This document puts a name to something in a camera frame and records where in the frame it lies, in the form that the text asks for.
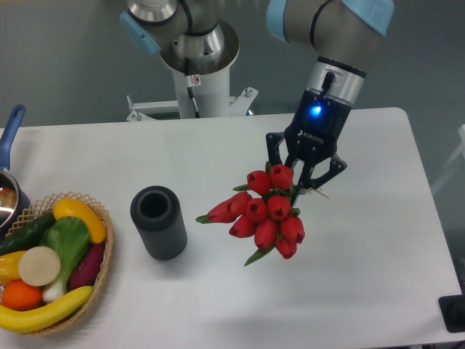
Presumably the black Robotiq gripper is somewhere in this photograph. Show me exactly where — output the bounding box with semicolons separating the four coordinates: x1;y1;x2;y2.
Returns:
265;90;352;204

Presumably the red tulip bouquet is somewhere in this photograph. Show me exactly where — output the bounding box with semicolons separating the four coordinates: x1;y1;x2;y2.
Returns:
195;162;306;266

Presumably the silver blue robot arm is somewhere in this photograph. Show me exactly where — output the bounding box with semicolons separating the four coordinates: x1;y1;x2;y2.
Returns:
119;1;395;198

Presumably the dark grey ribbed vase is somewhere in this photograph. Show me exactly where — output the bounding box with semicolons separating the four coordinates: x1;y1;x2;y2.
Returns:
130;185;187;261

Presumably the black device at edge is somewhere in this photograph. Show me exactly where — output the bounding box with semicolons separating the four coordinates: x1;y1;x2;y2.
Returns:
438;294;464;333

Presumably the purple sweet potato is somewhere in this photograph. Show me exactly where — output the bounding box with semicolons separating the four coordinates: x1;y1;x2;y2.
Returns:
68;244;105;290

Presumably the green bok choy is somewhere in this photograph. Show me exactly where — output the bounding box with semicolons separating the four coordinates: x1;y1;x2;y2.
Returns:
40;217;90;303

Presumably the woven wicker basket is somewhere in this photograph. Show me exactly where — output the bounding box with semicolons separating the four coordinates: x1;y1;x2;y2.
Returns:
1;192;113;334

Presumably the green cucumber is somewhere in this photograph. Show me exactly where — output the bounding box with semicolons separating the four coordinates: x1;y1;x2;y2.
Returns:
1;212;56;255

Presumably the beige round slice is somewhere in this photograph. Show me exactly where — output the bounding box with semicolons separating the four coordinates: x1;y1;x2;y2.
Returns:
18;246;61;286

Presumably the yellow bell pepper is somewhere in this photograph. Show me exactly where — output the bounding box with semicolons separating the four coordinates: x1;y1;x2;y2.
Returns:
0;251;25;285

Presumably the orange fruit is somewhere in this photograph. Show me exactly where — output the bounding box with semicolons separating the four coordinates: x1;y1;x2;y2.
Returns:
1;280;42;311

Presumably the yellow banana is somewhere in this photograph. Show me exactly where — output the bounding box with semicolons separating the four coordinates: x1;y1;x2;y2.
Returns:
1;286;93;334

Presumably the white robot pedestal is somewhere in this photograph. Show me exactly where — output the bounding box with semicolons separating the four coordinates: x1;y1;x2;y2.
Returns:
126;66;259;121

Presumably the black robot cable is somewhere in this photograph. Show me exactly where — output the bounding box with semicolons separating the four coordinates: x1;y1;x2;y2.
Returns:
183;57;201;119

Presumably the blue handled saucepan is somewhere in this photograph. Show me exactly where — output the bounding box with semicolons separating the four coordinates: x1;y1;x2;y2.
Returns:
1;105;30;241

